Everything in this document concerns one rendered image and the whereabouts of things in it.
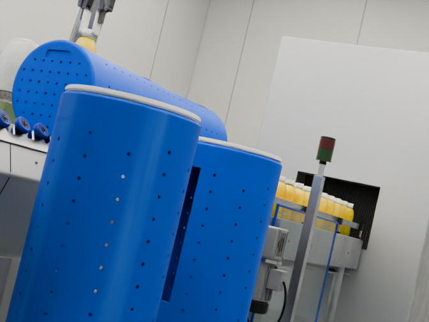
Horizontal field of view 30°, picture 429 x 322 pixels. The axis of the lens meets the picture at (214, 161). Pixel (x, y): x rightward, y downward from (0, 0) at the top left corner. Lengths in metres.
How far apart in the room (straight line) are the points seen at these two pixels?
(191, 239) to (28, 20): 4.41
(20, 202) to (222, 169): 0.52
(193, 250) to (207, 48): 6.22
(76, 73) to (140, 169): 0.81
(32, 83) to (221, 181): 0.67
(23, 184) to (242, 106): 5.82
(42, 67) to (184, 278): 0.75
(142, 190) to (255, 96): 6.27
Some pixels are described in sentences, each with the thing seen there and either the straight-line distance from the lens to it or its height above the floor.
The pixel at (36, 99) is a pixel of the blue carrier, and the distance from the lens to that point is 2.30.
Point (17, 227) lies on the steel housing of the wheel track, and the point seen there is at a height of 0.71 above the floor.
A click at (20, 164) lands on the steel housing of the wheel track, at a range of 2.03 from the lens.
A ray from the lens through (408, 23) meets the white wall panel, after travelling 7.39.
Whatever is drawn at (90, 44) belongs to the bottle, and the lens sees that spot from 2.36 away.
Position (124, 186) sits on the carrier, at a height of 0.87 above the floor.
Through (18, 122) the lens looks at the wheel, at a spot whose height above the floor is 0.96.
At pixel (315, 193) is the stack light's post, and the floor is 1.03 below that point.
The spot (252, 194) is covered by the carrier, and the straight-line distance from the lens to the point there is 1.99.
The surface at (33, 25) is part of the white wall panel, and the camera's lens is 6.26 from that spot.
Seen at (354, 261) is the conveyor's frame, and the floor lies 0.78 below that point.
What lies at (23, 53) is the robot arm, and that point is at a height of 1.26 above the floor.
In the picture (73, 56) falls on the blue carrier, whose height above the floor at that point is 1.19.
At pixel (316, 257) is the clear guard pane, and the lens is 3.69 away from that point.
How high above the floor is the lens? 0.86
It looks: 4 degrees up
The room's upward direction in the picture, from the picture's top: 13 degrees clockwise
